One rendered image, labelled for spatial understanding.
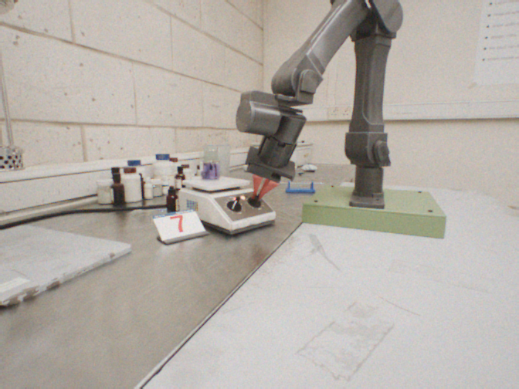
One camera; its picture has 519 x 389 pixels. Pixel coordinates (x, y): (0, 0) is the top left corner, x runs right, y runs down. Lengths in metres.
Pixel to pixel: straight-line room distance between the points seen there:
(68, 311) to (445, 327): 0.40
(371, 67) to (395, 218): 0.31
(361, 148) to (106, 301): 0.55
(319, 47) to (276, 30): 1.72
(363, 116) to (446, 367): 0.51
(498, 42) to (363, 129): 1.57
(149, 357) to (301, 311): 0.16
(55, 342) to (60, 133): 0.74
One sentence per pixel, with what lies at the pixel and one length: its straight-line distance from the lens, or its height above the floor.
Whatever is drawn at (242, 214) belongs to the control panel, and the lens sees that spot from 0.62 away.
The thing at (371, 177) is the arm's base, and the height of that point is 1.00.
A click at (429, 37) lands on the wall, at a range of 2.18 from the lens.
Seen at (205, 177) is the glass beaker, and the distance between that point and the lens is 0.72.
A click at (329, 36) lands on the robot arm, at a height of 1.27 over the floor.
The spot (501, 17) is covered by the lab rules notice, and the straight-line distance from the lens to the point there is 2.24.
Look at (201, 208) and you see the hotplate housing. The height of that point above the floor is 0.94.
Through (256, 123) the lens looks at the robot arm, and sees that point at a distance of 0.52.
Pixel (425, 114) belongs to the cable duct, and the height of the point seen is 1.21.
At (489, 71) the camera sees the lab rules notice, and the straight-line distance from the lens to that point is 2.18.
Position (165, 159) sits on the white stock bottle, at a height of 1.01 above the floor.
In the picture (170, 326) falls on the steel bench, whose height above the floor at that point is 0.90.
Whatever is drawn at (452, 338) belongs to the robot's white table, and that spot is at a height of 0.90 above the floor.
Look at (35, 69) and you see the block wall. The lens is 1.02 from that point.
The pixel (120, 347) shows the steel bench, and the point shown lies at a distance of 0.34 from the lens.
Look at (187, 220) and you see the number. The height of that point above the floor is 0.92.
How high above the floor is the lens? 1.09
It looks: 10 degrees down
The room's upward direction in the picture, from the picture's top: straight up
